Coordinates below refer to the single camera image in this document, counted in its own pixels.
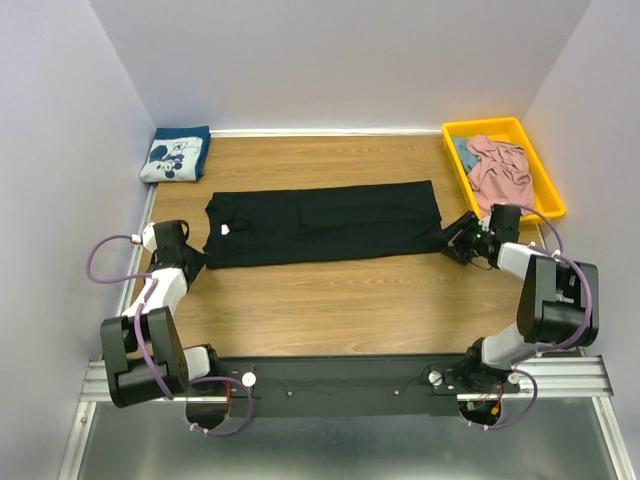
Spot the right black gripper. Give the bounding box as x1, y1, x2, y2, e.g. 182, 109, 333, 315
430, 210, 493, 267

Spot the black t-shirt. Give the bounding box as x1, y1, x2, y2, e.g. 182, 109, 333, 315
204, 180, 444, 269

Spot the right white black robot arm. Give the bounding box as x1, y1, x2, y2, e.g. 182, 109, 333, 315
428, 204, 599, 394

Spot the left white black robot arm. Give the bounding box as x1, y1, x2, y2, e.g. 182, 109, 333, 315
100, 243, 222, 408

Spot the pink t-shirt in bin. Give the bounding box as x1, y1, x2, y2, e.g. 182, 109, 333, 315
467, 135, 535, 216

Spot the light blue garment in bin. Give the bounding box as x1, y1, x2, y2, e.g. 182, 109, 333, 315
452, 136, 478, 174

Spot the folded blue cartoon t-shirt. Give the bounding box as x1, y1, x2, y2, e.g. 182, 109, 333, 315
139, 126, 211, 184

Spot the yellow plastic bin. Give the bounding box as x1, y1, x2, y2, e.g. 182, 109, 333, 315
442, 117, 566, 223

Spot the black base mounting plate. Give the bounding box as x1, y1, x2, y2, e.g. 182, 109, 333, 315
214, 354, 519, 418

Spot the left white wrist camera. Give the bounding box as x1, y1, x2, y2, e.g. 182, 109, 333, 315
139, 219, 190, 251

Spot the aluminium frame rail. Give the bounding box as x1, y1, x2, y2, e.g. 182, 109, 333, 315
82, 355, 614, 401

